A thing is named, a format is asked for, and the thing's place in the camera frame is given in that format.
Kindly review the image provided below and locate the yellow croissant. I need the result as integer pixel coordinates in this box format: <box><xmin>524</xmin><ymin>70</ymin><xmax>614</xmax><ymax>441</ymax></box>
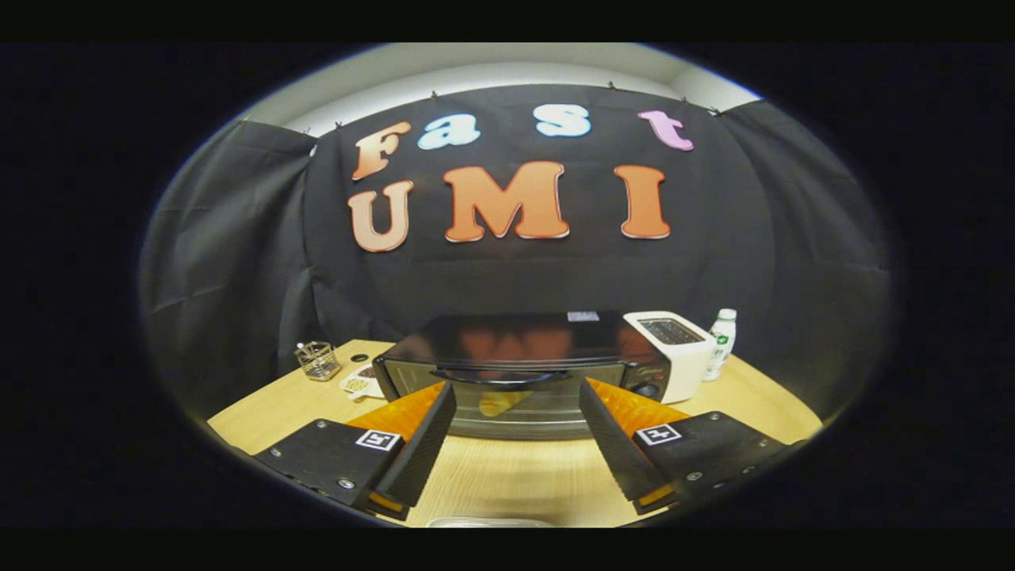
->
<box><xmin>478</xmin><ymin>390</ymin><xmax>534</xmax><ymax>418</ymax></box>

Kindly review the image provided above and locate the white plate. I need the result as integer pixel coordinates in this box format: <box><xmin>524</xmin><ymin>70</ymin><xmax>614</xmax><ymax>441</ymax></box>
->
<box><xmin>428</xmin><ymin>517</ymin><xmax>556</xmax><ymax>528</ymax></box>

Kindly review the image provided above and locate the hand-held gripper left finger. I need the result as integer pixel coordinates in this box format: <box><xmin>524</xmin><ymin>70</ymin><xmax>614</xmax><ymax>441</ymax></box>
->
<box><xmin>254</xmin><ymin>382</ymin><xmax>458</xmax><ymax>522</ymax></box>

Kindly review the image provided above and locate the wire mesh holder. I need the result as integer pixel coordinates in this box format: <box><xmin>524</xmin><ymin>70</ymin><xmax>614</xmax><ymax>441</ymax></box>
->
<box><xmin>295</xmin><ymin>341</ymin><xmax>342</xmax><ymax>382</ymax></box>

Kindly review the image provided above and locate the white bread toaster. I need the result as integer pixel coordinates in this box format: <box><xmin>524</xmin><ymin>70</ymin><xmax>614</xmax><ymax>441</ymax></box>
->
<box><xmin>623</xmin><ymin>310</ymin><xmax>717</xmax><ymax>404</ymax></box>

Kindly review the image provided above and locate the white drink bottle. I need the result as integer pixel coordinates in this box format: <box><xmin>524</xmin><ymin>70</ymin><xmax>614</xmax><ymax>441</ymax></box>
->
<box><xmin>703</xmin><ymin>308</ymin><xmax>737</xmax><ymax>382</ymax></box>

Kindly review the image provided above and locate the black toaster oven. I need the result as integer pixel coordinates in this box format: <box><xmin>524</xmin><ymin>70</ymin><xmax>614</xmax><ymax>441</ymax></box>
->
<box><xmin>373</xmin><ymin>311</ymin><xmax>672</xmax><ymax>441</ymax></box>

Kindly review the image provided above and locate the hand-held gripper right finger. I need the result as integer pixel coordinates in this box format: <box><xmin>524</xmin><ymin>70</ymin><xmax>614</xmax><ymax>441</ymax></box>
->
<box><xmin>578</xmin><ymin>378</ymin><xmax>810</xmax><ymax>515</ymax></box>

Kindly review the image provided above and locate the small white patterned dish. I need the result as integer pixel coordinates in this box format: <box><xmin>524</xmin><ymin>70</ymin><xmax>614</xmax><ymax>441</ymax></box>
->
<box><xmin>339</xmin><ymin>365</ymin><xmax>387</xmax><ymax>400</ymax></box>

